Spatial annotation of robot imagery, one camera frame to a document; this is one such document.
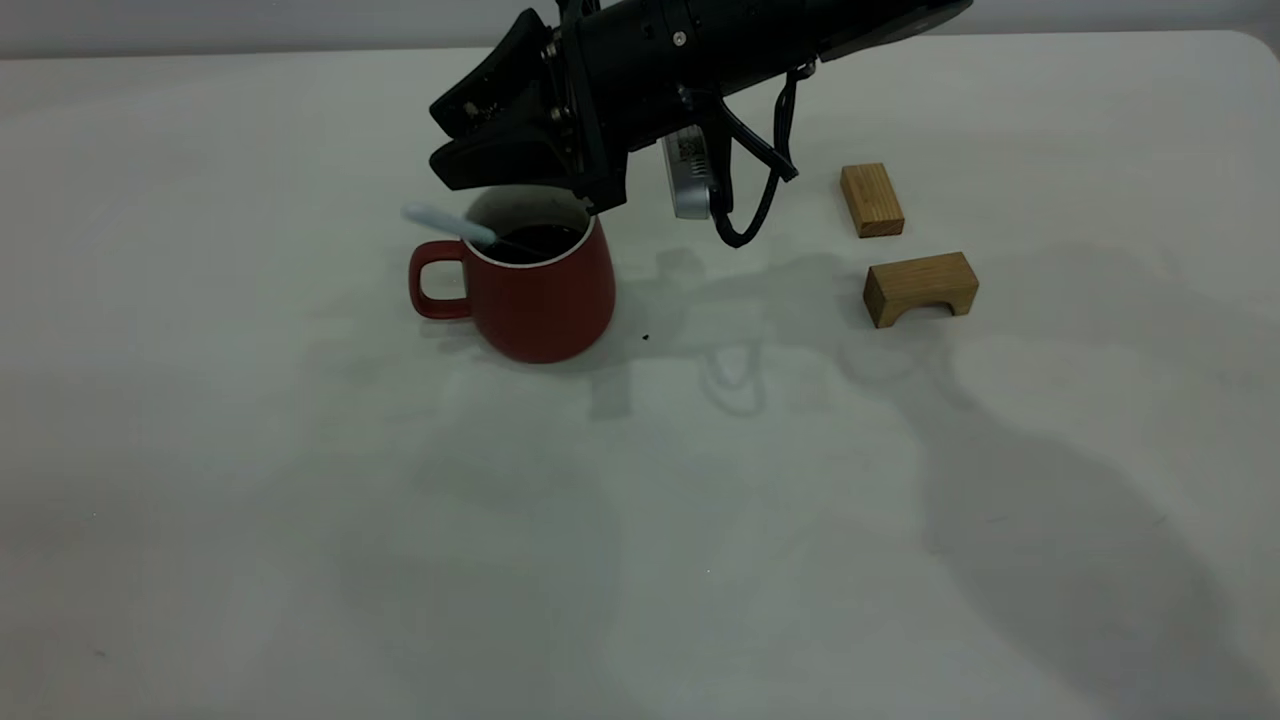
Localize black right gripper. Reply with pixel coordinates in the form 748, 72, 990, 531
428, 0, 733, 214

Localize white-handled metal spoon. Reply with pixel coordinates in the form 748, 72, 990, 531
401, 203, 546, 257

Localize red ceramic mug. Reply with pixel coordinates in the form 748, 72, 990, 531
407, 185, 618, 365

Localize flat rectangular wooden block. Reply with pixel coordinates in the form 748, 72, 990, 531
840, 162, 906, 239

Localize arched wooden block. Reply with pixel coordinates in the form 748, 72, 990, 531
863, 251, 980, 330

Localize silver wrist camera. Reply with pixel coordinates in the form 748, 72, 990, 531
662, 128, 715, 221

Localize black camera cable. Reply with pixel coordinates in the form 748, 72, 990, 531
710, 62, 813, 249

